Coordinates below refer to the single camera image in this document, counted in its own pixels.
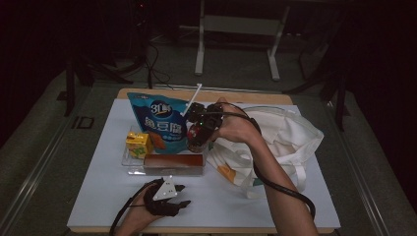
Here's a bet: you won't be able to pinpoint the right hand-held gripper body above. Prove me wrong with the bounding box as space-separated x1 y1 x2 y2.
181 83 226 133

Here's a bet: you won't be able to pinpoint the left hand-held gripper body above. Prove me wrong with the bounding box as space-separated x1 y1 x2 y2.
143 175 185 217

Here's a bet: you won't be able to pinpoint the long brown box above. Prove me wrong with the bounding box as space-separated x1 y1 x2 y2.
143 153 205 169

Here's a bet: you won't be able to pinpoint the blue snack bag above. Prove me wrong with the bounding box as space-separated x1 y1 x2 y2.
127 91 191 155

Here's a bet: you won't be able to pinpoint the clear plastic tray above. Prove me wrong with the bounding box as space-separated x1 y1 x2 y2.
121 124 208 176

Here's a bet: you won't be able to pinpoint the yellow juice carton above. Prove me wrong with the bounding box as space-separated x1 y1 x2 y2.
125 131 153 160

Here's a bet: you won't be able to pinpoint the white canvas tote bag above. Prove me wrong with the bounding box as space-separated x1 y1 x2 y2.
206 105 326 200

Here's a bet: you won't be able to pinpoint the person's left hand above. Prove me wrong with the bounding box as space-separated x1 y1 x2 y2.
125 186 165 228

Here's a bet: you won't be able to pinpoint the person's right hand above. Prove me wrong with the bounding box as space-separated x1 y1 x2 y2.
209 97 264 146

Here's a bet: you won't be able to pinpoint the white sheet table cover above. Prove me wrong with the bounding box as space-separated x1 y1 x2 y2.
67 97 341 229

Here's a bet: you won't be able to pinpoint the dark equipment rack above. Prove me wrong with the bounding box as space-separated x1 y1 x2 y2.
129 0 149 68

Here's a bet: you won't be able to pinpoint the dark metal stand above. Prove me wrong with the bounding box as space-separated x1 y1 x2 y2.
282 62 351 133
56 53 135 118

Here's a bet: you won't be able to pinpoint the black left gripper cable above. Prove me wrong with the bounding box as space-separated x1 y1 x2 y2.
107 178 163 236

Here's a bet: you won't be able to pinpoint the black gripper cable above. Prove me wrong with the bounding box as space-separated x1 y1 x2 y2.
107 178 163 236
209 101 317 221

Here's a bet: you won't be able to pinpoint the black floor cables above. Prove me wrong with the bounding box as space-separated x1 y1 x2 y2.
143 42 173 90

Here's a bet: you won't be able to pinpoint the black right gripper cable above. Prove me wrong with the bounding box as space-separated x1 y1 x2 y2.
209 101 317 221

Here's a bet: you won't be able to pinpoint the white metal table frame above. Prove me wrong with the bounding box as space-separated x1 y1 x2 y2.
194 0 291 82

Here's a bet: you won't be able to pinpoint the black floor bracket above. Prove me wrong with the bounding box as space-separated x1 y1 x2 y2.
71 115 95 130

